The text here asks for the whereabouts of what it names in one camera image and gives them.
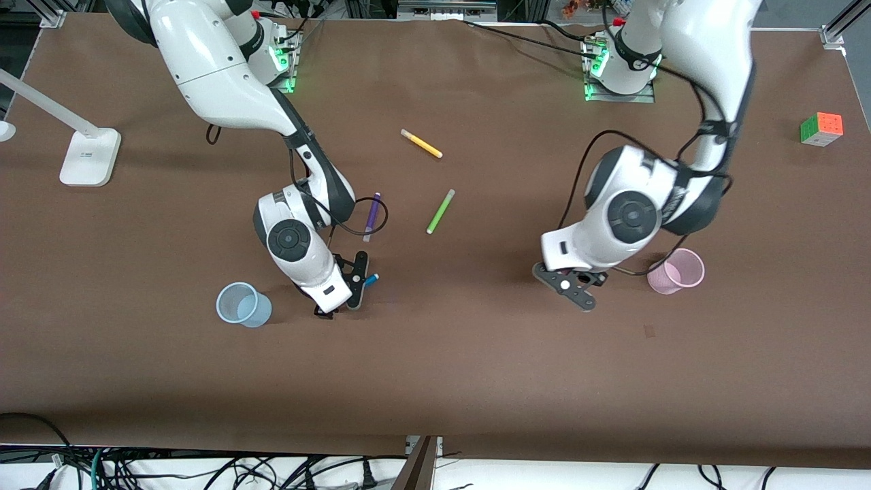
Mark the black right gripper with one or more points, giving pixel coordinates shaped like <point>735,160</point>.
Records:
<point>320,312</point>

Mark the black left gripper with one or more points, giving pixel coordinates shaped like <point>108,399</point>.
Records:
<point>597,277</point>

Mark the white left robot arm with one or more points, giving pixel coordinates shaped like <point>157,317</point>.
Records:
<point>708,47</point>

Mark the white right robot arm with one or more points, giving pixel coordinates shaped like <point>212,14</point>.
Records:
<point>218,75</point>

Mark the purple marker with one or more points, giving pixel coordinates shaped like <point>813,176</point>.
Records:
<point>373,207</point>

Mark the translucent pink plastic cup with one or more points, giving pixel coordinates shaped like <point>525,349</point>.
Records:
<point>684,269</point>

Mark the green marker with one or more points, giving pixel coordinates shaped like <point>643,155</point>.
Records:
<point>440,212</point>

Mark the translucent blue plastic cup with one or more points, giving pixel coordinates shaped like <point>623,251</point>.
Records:
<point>238,303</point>

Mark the yellow marker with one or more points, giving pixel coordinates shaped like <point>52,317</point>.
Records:
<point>422,143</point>

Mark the colourful puzzle cube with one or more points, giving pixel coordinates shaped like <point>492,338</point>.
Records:
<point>822,129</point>

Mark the grey metal box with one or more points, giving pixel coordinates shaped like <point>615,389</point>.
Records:
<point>446,8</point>

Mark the white desk lamp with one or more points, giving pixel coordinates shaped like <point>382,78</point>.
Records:
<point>88,160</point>

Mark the white round object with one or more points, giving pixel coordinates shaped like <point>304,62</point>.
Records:
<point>4,129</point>

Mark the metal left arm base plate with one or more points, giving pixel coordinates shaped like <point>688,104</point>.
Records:
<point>619,97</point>

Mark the white bracket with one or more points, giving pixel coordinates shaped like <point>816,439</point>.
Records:
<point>439,446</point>

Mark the wooden post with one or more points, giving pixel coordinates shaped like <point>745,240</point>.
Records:
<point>418,469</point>

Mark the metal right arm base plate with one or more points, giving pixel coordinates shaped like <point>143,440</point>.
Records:
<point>294,47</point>

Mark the aluminium frame profile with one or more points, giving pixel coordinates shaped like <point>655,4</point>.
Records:
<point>833,34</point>
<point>53,17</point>

